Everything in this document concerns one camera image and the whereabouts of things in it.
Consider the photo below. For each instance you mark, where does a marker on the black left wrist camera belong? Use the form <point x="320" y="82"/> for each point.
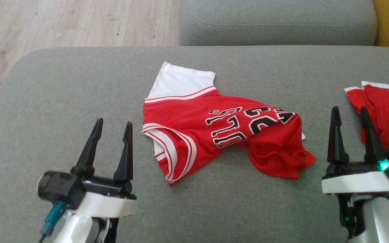
<point x="57" y="187"/>

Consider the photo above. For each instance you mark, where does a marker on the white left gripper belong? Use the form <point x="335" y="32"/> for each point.
<point x="106" y="204"/>

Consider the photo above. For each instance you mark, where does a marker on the red basketball jersey white sleeves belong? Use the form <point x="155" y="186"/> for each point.
<point x="194" y="128"/>

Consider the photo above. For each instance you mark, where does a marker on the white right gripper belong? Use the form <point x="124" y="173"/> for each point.
<point x="353" y="184"/>

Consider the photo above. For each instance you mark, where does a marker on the red basketball shorts white trim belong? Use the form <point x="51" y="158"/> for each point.
<point x="387" y="111"/>

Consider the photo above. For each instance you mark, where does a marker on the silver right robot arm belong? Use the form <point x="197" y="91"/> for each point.
<point x="380" y="219"/>

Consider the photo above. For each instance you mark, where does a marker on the grey sofa back cushion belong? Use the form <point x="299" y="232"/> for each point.
<point x="275" y="23"/>

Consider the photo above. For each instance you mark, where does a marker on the large grey sofa ottoman cushion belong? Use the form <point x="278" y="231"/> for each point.
<point x="79" y="94"/>

